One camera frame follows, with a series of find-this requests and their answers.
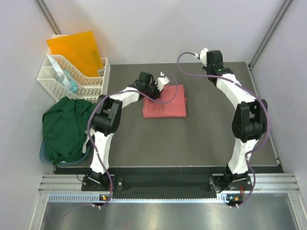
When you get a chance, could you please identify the aluminium frame rail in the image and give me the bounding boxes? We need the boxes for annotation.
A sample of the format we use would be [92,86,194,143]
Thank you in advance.
[38,173,300,193]

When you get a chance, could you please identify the teal plastic basin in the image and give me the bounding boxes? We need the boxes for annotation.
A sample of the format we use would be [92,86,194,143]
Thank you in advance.
[39,140,93,167]

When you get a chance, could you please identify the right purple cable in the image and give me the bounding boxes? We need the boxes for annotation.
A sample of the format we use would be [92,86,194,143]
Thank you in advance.
[177,52,271,208]

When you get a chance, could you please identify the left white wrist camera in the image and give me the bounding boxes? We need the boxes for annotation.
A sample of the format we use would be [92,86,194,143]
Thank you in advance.
[156,72,170,92]

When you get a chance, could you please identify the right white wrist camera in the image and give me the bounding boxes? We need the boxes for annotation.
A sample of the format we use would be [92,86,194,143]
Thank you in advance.
[194,48,209,67]

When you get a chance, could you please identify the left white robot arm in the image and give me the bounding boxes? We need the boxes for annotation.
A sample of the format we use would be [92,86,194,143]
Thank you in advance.
[89,71,169,190]

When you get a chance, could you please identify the orange plastic folder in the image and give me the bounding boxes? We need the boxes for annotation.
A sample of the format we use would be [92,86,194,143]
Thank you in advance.
[47,31,104,77]

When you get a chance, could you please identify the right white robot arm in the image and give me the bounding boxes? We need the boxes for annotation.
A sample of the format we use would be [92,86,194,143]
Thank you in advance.
[200,48,267,190]

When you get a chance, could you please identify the pink t shirt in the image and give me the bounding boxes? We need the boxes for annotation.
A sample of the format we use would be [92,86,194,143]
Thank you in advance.
[142,84,187,118]

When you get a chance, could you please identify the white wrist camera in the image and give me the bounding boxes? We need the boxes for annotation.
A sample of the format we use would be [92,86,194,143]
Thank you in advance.
[156,72,170,92]
[194,48,209,67]

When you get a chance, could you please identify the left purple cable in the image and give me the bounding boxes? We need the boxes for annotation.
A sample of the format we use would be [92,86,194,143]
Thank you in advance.
[86,71,178,210]

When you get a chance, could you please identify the purple cable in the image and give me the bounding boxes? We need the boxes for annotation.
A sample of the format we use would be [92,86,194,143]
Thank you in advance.
[86,71,178,210]
[177,52,271,208]

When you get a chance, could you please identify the light blue items in organizer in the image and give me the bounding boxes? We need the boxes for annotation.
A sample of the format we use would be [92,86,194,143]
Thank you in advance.
[47,55,78,93]

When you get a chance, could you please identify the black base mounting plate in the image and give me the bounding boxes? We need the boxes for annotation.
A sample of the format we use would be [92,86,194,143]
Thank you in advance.
[82,174,251,195]

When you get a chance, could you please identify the white slotted cable duct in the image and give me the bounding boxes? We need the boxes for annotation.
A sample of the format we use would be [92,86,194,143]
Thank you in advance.
[48,193,239,204]

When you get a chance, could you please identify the white perforated file organizer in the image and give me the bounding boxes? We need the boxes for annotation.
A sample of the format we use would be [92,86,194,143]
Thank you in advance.
[36,34,111,109]

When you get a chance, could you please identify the green t shirt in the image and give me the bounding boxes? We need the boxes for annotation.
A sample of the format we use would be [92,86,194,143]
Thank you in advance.
[42,97,95,165]

